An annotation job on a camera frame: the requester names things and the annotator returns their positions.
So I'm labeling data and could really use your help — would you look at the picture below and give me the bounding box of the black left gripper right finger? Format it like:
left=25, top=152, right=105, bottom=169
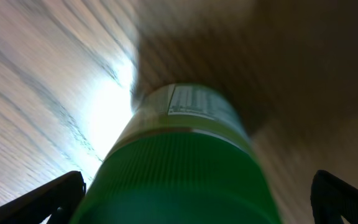
left=310, top=170, right=358, bottom=224

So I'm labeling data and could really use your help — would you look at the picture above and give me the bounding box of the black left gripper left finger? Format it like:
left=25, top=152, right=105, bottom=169
left=0, top=171, right=86, bottom=223

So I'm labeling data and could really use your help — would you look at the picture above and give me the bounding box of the green lid jar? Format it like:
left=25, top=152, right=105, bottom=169
left=71, top=83, right=281, bottom=223

